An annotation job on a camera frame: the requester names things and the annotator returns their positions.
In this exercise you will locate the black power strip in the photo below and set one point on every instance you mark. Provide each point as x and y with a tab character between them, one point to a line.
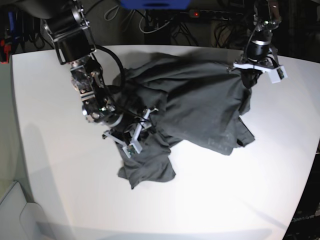
214	15

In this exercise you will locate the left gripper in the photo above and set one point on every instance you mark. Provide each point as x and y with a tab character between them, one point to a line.
250	77

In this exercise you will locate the red clamp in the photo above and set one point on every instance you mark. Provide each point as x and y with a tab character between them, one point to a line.
5	51

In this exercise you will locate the dark grey t-shirt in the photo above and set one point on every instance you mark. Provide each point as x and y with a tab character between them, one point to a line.
193	99

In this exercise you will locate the blue box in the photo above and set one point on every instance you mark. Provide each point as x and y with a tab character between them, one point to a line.
155	4

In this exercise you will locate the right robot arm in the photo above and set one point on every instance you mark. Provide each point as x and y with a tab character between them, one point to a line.
69	30

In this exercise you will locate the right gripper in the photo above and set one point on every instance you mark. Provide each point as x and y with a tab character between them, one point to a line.
124	126

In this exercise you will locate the grey chair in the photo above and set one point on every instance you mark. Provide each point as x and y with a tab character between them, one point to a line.
22	220

